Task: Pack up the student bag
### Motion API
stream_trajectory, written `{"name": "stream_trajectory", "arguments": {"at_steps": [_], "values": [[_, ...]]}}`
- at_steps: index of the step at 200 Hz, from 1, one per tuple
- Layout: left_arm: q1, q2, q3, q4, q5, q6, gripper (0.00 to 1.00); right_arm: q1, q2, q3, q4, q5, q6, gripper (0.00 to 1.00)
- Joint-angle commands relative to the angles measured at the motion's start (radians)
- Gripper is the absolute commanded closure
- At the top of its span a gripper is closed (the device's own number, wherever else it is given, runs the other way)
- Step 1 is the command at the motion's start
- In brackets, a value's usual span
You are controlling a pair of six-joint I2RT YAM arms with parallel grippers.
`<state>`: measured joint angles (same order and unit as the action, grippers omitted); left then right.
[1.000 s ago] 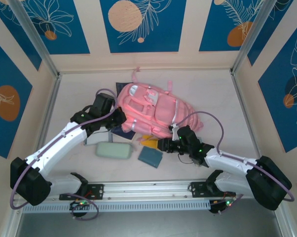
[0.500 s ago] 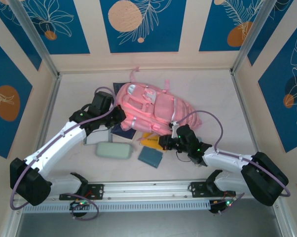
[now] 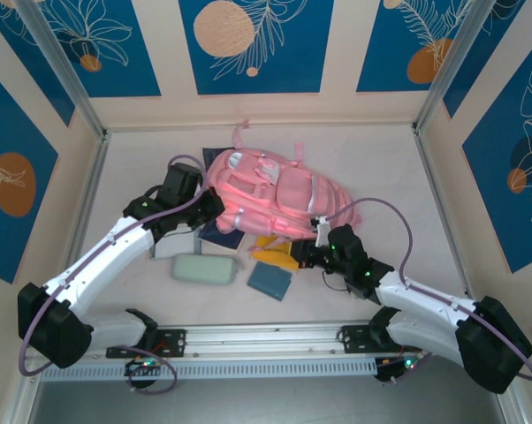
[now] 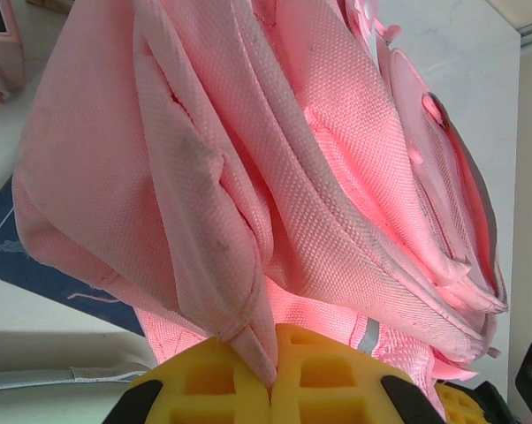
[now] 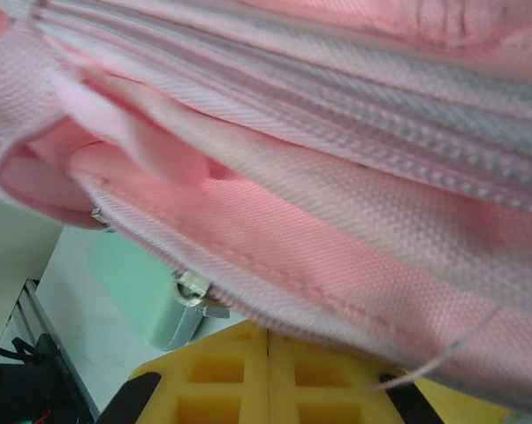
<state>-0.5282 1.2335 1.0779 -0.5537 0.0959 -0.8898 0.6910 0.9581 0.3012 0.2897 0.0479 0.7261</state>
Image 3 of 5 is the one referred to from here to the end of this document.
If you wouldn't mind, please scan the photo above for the small blue-grey notebook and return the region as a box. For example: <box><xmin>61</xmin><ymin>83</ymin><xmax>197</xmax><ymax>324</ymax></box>
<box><xmin>247</xmin><ymin>261</ymin><xmax>293</xmax><ymax>303</ymax></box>

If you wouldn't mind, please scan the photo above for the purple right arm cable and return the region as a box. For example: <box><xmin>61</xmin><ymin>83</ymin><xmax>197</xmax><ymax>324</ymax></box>
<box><xmin>325</xmin><ymin>197</ymin><xmax>532</xmax><ymax>388</ymax></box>

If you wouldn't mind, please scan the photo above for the pink backpack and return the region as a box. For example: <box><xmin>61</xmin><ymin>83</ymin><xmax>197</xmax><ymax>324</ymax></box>
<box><xmin>206</xmin><ymin>117</ymin><xmax>364</xmax><ymax>242</ymax></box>

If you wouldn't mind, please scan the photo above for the aluminium side rail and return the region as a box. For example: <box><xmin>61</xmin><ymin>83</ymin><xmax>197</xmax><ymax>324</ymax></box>
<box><xmin>7</xmin><ymin>130</ymin><xmax>112</xmax><ymax>424</ymax></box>
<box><xmin>411</xmin><ymin>123</ymin><xmax>528</xmax><ymax>424</ymax></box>

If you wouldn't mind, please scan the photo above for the aluminium frame post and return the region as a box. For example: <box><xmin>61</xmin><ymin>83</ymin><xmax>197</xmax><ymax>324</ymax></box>
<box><xmin>414</xmin><ymin>0</ymin><xmax>501</xmax><ymax>136</ymax></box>
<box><xmin>14</xmin><ymin>0</ymin><xmax>108</xmax><ymax>141</ymax></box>

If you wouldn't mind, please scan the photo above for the grey-green pencil case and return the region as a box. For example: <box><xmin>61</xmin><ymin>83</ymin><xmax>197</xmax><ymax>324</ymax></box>
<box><xmin>169</xmin><ymin>254</ymin><xmax>246</xmax><ymax>287</ymax></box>

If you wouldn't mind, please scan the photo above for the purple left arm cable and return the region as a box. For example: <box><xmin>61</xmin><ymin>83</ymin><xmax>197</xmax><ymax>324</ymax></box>
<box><xmin>19</xmin><ymin>154</ymin><xmax>208</xmax><ymax>395</ymax></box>

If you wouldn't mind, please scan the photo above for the white slotted cable duct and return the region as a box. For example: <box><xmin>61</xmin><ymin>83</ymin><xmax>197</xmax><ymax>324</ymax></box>
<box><xmin>38</xmin><ymin>356</ymin><xmax>380</xmax><ymax>382</ymax></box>

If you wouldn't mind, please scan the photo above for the thin black right gripper wire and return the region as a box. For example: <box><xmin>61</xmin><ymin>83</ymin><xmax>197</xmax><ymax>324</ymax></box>
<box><xmin>321</xmin><ymin>269</ymin><xmax>355</xmax><ymax>304</ymax></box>

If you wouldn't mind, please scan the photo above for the white grey-spined notebook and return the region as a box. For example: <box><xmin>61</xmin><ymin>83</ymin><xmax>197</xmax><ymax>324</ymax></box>
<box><xmin>148</xmin><ymin>229</ymin><xmax>205</xmax><ymax>261</ymax></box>

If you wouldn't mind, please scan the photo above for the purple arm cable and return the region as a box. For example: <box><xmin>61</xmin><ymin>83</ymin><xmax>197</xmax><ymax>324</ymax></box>
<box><xmin>19</xmin><ymin>154</ymin><xmax>208</xmax><ymax>395</ymax></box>
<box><xmin>325</xmin><ymin>197</ymin><xmax>532</xmax><ymax>388</ymax></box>

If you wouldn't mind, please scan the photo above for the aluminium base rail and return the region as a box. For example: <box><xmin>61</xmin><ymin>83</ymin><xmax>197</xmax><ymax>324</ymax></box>
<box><xmin>88</xmin><ymin>320</ymin><xmax>429</xmax><ymax>358</ymax></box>

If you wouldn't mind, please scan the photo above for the navy notebook cream edge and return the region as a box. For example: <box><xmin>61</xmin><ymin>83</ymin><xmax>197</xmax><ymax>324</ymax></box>
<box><xmin>201</xmin><ymin>220</ymin><xmax>246</xmax><ymax>257</ymax></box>

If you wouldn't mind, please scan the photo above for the yellow notebook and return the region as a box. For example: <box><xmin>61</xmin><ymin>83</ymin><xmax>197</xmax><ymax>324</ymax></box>
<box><xmin>250</xmin><ymin>235</ymin><xmax>300</xmax><ymax>272</ymax></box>

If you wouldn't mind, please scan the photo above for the navy printed booklet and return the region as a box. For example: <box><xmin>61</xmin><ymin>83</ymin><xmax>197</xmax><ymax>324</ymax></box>
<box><xmin>202</xmin><ymin>148</ymin><xmax>232</xmax><ymax>167</ymax></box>

